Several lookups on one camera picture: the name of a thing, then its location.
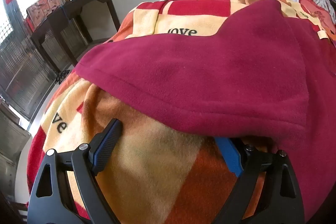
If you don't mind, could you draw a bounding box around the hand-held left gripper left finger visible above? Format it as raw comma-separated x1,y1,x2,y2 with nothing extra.
28,118,123,224

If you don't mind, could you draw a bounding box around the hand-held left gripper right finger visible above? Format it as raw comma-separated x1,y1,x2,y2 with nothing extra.
210,137,305,224

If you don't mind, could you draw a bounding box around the maroon fleece sweater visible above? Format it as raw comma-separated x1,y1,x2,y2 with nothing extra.
75,0,336,214

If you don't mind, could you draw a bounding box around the red orange printed blanket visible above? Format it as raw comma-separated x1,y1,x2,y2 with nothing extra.
26,0,336,224

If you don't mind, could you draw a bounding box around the small dark floor object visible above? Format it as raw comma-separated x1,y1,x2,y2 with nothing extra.
55,69,70,84

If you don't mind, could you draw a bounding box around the grey wooden furniture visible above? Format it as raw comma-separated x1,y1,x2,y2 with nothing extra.
0,101,32,198

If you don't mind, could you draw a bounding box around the dark metal grille door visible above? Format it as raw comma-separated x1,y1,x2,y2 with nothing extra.
0,0,62,121

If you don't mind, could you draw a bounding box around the red patterned cardboard box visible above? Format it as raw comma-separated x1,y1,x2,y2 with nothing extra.
26,0,65,28

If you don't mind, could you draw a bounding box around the red embroidered cushion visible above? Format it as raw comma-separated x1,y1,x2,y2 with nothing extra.
298,0,336,35

